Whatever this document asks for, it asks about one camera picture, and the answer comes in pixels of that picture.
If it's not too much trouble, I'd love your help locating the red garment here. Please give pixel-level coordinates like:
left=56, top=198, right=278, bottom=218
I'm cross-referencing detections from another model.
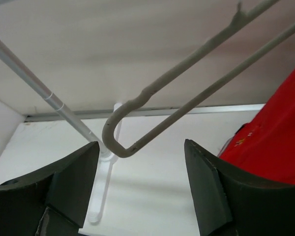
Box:
left=220, top=69, right=295, bottom=185

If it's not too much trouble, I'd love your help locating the white clothes rack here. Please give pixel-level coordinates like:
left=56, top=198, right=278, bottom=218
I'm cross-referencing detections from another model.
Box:
left=0, top=40, right=118, bottom=224

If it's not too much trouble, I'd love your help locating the grey wire hanger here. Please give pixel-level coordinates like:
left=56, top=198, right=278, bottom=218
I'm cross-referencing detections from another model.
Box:
left=102, top=0, right=295, bottom=158

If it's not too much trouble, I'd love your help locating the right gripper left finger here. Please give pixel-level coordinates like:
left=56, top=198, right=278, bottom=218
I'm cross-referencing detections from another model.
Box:
left=0, top=142, right=99, bottom=236

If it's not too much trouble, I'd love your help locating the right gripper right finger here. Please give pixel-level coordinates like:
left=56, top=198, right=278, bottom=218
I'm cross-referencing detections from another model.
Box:
left=184, top=139, right=295, bottom=236

